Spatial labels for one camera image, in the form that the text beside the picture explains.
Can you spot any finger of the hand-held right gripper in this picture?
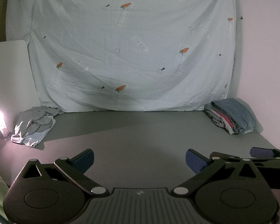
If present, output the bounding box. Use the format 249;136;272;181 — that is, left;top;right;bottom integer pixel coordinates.
250;147;280;160
210;152;280;169

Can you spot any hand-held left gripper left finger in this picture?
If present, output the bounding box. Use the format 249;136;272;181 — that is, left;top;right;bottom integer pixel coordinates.
10;149;109;196

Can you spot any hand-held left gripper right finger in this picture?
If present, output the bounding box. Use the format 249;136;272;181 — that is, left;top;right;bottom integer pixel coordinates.
172;149;270;196

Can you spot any grey garment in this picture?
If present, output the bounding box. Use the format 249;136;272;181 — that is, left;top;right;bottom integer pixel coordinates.
14;106;63;140

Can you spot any stack of folded clothes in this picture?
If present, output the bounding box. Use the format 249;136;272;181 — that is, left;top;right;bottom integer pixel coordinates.
204;97;257;135

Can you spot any white board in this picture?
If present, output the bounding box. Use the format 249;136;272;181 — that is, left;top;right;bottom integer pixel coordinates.
0;40;41;133

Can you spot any carrot print bed sheet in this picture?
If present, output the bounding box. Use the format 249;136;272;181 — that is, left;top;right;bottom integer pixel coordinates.
6;0;237;112

